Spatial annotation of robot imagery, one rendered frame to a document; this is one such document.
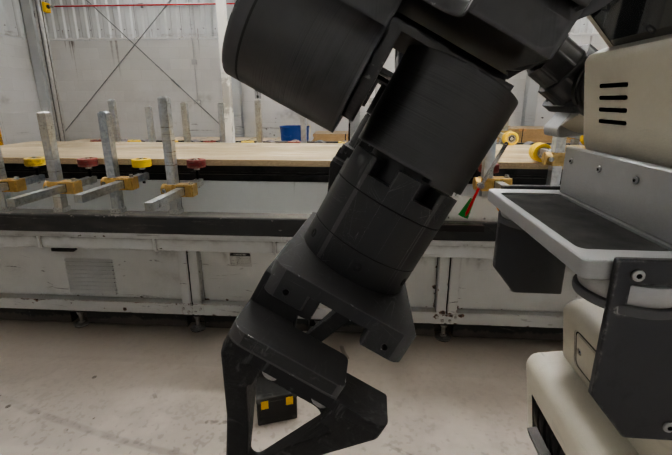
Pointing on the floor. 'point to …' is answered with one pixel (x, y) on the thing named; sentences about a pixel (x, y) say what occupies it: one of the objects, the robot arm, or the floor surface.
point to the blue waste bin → (292, 132)
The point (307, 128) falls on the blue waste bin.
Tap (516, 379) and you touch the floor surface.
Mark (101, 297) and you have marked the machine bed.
